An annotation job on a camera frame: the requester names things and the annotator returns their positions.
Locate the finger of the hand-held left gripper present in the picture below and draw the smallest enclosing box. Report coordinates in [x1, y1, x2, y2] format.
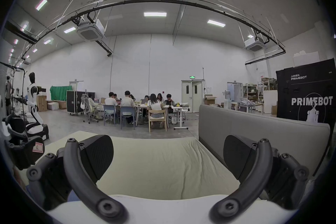
[4, 114, 29, 144]
[11, 136, 46, 170]

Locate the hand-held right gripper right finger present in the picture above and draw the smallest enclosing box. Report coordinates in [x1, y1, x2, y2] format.
[209, 135, 310, 223]

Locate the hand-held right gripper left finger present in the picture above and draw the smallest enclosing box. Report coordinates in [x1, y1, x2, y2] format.
[26, 135, 129, 224]

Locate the white and black humanoid robot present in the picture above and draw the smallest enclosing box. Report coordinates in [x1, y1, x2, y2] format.
[22, 72, 50, 140]

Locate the stack of cardboard cartons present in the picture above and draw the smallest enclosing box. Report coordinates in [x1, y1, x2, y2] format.
[36, 94, 68, 112]

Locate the grey padded headboard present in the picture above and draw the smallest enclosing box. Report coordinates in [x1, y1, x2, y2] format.
[198, 104, 331, 179]

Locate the green cloth screen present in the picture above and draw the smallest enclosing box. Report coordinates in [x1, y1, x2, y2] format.
[50, 86, 73, 102]

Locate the black flight case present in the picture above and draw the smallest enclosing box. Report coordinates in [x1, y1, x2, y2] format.
[66, 90, 95, 116]

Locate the white office chair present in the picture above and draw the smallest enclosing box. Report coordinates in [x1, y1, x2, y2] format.
[80, 94, 100, 124]

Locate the metal storage shelf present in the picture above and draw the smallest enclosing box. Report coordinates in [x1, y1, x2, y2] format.
[243, 82, 264, 114]

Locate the bed with pale sheet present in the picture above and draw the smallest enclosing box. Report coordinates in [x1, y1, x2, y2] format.
[39, 131, 240, 197]

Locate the water dispenser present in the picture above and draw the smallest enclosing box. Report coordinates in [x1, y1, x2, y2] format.
[223, 90, 232, 109]

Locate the group of people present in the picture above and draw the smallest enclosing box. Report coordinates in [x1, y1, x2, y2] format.
[88, 90, 176, 126]

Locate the large black printed crate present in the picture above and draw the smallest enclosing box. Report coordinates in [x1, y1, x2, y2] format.
[276, 58, 336, 124]

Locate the wooden chair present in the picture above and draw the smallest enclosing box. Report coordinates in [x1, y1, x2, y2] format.
[148, 109, 169, 133]

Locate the white desk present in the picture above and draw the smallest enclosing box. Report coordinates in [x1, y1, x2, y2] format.
[171, 104, 191, 130]

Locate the white double door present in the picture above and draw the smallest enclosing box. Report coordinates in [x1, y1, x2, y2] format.
[181, 80, 204, 113]

